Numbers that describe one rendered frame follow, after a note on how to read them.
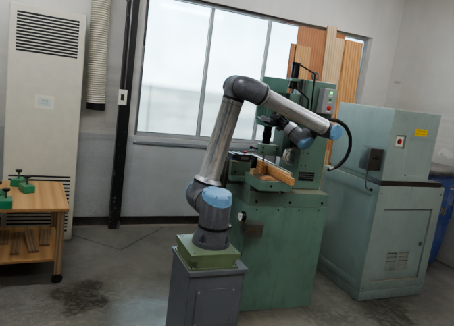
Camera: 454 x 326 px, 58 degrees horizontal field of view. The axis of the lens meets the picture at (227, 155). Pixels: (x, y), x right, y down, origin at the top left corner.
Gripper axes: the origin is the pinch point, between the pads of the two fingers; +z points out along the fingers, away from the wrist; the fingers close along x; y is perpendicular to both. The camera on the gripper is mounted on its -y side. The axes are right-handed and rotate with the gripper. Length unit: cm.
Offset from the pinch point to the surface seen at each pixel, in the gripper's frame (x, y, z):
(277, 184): 25.8, -12.2, -37.6
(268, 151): 11.2, -26.2, -10.9
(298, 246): 35, -59, -62
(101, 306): 153, -31, -17
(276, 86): -14.9, 2.4, 6.7
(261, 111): 0.2, -7.7, 5.9
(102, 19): 34, -3, 159
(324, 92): -36.8, -7.6, -12.9
